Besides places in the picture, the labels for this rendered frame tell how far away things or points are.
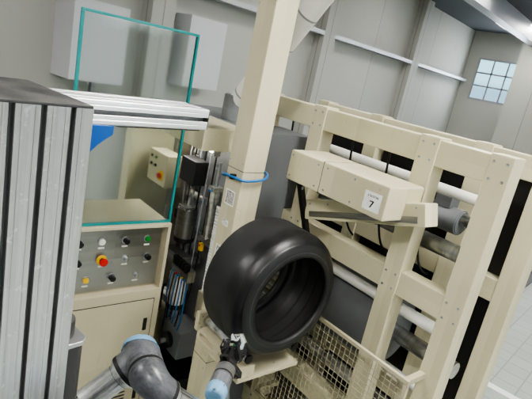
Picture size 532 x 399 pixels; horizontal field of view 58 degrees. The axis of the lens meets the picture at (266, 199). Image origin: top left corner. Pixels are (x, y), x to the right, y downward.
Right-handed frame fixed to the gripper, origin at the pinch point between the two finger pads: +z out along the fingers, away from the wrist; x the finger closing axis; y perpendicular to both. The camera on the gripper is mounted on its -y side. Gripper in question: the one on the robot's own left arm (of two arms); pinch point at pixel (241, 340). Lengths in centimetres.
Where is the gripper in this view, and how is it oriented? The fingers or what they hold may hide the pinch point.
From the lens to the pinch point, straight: 209.1
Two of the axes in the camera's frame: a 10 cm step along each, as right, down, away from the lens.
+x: -9.7, 0.8, 2.5
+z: 2.0, -3.5, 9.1
